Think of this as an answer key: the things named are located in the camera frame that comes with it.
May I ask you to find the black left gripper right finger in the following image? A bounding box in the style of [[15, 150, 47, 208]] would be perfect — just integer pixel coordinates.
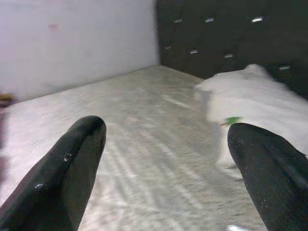
[[227, 122, 308, 231]]

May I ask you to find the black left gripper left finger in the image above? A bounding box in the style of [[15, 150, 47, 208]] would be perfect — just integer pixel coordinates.
[[0, 115, 107, 231]]

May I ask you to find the white pillow with tree print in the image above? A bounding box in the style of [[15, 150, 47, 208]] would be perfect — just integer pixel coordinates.
[[194, 64, 308, 179]]

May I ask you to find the grey quilted mattress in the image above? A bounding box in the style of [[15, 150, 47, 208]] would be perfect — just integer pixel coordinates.
[[0, 64, 268, 231]]

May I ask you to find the dark tufted headboard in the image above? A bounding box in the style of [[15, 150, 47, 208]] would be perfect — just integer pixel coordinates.
[[155, 0, 308, 102]]

